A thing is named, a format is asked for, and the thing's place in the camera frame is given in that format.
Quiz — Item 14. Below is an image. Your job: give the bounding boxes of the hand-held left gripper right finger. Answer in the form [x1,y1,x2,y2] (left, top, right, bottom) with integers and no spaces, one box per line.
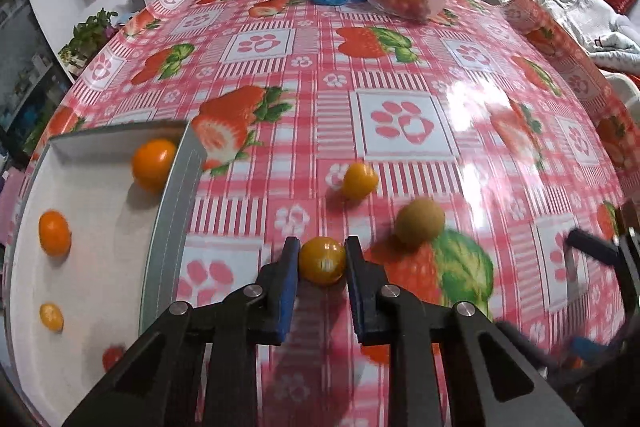
[345,235,583,427]

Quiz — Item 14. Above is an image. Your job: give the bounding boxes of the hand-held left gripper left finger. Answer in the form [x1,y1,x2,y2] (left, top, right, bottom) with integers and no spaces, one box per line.
[62,236,302,427]

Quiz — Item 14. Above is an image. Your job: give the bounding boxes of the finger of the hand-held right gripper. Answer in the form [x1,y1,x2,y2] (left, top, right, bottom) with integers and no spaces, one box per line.
[497,321,567,374]
[569,227,622,266]

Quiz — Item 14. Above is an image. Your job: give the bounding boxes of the yellow cherry tomato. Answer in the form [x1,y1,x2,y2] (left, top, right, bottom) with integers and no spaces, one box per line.
[39,303,65,333]
[342,162,380,200]
[299,237,347,285]

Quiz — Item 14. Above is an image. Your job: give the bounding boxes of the brown kiwi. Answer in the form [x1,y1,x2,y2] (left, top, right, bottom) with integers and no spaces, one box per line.
[395,199,446,247]

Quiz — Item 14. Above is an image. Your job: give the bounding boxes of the orange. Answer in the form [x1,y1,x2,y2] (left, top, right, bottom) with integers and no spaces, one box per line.
[38,209,72,257]
[131,138,178,194]

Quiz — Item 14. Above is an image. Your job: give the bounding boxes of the red cherry tomato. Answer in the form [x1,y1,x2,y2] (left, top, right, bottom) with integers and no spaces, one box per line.
[102,346,126,372]

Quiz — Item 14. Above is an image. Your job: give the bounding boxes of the white rectangular tray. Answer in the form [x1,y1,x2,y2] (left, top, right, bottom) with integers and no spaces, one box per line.
[2,121,207,427]

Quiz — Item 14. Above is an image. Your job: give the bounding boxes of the person's right hand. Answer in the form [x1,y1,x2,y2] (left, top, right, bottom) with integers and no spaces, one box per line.
[572,337,618,360]

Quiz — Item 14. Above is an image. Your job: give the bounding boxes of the white plastic chair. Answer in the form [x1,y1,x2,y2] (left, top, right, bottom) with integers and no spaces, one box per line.
[605,72,640,108]

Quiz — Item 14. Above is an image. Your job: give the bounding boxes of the grey blanket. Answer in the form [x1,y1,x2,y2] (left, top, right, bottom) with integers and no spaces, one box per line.
[520,0,640,72]

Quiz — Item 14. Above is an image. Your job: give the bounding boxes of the heap of small tomatoes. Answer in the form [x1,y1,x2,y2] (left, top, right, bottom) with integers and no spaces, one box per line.
[380,0,431,15]

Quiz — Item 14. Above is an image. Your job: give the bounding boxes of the green leafy vegetables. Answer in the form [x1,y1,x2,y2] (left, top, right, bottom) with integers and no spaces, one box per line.
[57,9,118,68]

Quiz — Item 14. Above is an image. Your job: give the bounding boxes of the glass door display cabinet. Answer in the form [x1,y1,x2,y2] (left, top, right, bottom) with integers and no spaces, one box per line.
[0,0,71,168]

